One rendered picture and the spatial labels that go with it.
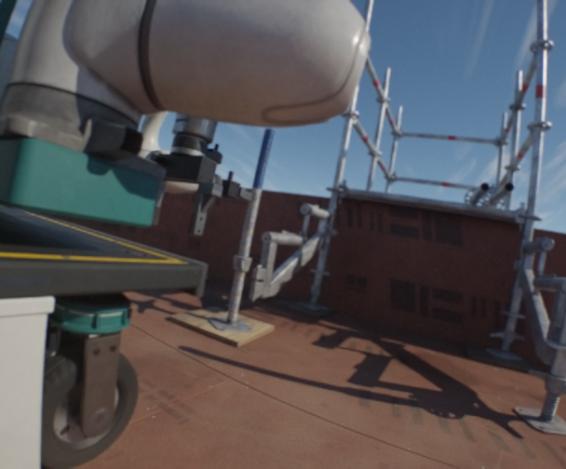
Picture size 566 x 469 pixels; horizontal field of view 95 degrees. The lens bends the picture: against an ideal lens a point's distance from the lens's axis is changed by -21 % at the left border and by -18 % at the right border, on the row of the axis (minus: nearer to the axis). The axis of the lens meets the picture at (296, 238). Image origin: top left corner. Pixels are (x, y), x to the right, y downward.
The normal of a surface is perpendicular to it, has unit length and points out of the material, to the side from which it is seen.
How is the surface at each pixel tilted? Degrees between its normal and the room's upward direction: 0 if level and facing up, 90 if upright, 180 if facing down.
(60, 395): 93
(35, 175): 90
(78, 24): 98
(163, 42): 121
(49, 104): 84
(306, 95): 141
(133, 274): 90
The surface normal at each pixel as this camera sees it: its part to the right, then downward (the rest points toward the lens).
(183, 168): -0.38, -0.08
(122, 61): 0.18, 0.70
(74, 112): 0.69, 0.04
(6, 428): 0.90, 0.18
